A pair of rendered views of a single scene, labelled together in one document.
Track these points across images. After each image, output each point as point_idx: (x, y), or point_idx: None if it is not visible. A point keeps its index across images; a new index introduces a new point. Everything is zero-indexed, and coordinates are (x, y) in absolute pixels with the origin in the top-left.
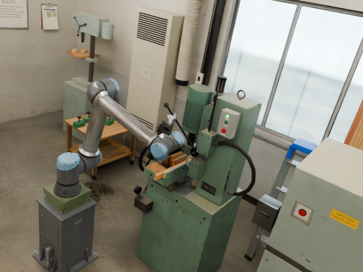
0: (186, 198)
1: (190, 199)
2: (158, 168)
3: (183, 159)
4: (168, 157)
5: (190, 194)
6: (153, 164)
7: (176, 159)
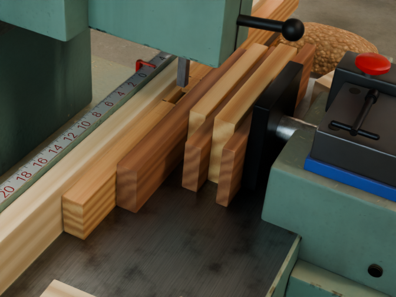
0: (128, 66)
1: (108, 65)
2: (317, 23)
3: (204, 78)
4: (304, 45)
5: (111, 90)
6: (351, 32)
7: (248, 54)
